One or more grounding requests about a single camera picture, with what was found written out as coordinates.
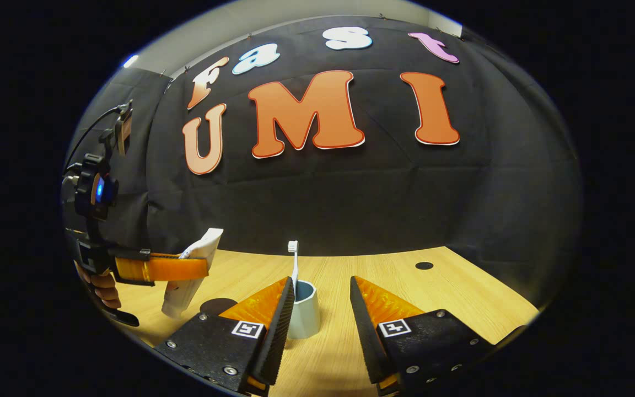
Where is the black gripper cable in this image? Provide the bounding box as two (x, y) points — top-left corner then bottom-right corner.
(63, 105), (131, 177)

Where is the white toothpaste tube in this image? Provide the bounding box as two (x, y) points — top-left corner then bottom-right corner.
(161, 227), (225, 320)

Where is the blue cup with wooden handle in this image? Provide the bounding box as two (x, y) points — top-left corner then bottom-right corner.
(287, 279), (322, 340)

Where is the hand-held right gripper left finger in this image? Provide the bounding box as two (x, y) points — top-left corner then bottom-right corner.
(154, 276), (297, 397)

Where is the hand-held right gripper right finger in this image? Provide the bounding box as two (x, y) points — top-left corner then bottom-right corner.
(348, 276), (496, 397)

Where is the white toothbrush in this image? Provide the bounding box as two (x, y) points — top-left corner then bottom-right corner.
(287, 240), (300, 291)

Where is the dark round coaster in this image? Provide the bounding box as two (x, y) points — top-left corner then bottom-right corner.
(200, 297), (239, 317)

